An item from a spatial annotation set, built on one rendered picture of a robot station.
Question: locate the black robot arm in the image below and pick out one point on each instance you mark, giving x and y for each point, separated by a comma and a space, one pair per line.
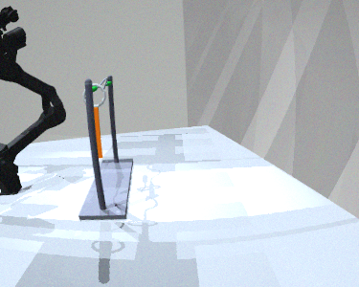
51, 117

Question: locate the orange handle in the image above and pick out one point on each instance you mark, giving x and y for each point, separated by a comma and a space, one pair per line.
97, 123

